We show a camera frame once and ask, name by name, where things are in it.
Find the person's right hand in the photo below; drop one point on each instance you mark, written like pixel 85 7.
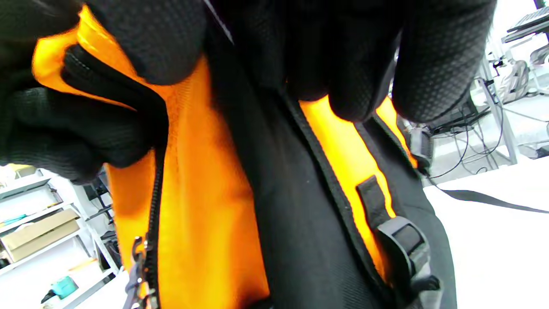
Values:
pixel 343 51

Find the person's left hand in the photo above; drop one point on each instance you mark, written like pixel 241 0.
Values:
pixel 64 133

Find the orange and blue school bag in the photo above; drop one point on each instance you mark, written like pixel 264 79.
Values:
pixel 206 193

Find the white storage shelf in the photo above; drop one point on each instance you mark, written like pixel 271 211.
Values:
pixel 30 197

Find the brown cardboard box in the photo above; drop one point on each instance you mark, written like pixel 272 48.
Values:
pixel 38 234

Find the small teal tool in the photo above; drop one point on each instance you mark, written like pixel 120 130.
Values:
pixel 64 286

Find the black keyboard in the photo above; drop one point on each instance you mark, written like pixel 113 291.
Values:
pixel 529 21

